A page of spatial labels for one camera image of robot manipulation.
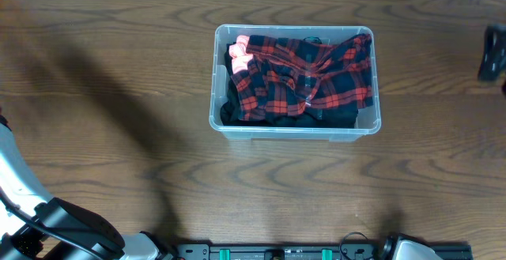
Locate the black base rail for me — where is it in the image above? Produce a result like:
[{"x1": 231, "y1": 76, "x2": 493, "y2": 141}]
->
[{"x1": 173, "y1": 243, "x2": 474, "y2": 260}]

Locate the large black garment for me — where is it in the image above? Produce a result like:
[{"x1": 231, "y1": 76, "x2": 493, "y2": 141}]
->
[{"x1": 220, "y1": 44, "x2": 244, "y2": 126}]

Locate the red plaid flannel shirt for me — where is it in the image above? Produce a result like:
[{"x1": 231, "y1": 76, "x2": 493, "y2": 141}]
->
[{"x1": 231, "y1": 34, "x2": 373, "y2": 121}]

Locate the clear plastic storage bin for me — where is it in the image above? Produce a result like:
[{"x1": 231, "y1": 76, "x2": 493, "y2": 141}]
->
[{"x1": 209, "y1": 24, "x2": 382, "y2": 142}]

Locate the dark teal garment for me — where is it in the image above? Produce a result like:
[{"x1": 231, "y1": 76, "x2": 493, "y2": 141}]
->
[{"x1": 267, "y1": 108, "x2": 358, "y2": 128}]

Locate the pink garment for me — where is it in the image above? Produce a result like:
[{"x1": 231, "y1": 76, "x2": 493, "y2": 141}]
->
[{"x1": 228, "y1": 35, "x2": 253, "y2": 74}]

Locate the dark green garment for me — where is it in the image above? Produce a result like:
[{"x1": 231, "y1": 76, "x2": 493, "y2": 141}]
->
[{"x1": 304, "y1": 36, "x2": 323, "y2": 44}]

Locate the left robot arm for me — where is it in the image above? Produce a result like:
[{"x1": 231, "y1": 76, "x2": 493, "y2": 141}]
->
[{"x1": 1, "y1": 117, "x2": 178, "y2": 260}]

